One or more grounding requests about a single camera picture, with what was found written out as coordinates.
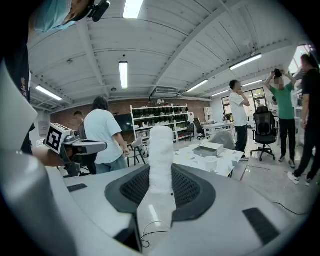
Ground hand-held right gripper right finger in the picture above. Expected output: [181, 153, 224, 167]
[136, 163, 309, 256]

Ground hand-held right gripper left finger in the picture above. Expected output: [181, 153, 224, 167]
[0, 149, 151, 256]

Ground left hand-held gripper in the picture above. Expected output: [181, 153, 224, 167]
[44, 122, 108, 178]

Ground white box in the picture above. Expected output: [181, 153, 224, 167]
[192, 142, 225, 159]

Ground white foam roll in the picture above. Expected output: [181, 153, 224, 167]
[148, 126, 174, 195]

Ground person's left forearm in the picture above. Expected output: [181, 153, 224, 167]
[31, 146, 66, 168]

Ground white shelf with dark items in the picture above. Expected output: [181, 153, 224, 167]
[129, 104, 191, 144]

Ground triangle patterned tablecloth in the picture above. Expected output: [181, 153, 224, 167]
[173, 141, 245, 179]

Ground white cup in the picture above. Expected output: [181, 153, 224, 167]
[204, 155, 218, 172]

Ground grey shell chair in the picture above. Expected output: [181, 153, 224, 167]
[126, 136, 151, 168]
[215, 130, 237, 151]

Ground ceiling light strip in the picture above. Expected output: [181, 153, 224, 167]
[118, 61, 129, 90]
[228, 52, 263, 72]
[185, 78, 209, 93]
[122, 0, 145, 20]
[34, 84, 64, 102]

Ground rows of black headsets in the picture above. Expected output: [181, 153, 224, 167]
[132, 106, 189, 126]

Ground white work table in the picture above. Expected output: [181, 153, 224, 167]
[203, 121, 235, 139]

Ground black office chair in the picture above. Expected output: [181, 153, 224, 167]
[250, 105, 280, 162]
[193, 117, 206, 141]

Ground ceiling air conditioner unit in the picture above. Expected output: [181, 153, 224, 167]
[150, 87, 181, 99]

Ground person's blue face mask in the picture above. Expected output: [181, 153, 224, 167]
[33, 0, 76, 34]

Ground black wall screen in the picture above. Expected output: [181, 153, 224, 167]
[112, 113, 134, 134]

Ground thin wire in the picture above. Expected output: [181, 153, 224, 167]
[140, 220, 172, 249]

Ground black head-mounted camera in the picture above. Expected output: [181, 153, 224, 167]
[86, 0, 111, 23]

